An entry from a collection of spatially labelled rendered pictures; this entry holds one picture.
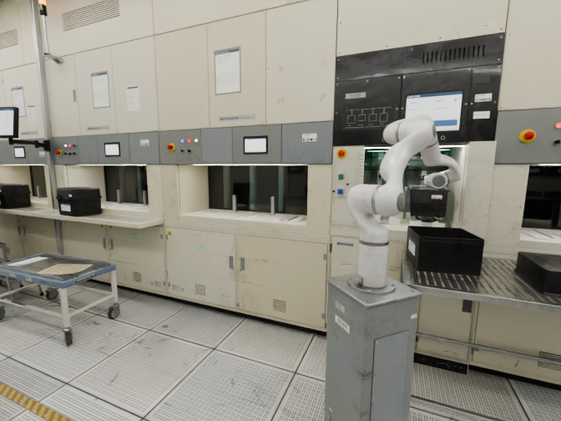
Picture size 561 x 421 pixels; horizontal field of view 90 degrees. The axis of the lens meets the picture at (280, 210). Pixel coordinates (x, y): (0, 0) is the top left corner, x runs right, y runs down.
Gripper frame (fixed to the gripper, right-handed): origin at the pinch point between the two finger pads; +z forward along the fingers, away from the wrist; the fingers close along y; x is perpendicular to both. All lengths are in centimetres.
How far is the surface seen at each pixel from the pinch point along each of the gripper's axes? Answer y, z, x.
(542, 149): 48, -16, 16
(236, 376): -104, -70, -119
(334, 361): -42, -88, -79
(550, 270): 36, -66, -33
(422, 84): -11, -14, 54
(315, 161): -73, -15, 11
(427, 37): -9, -14, 80
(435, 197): 3.6, 5.2, -12.0
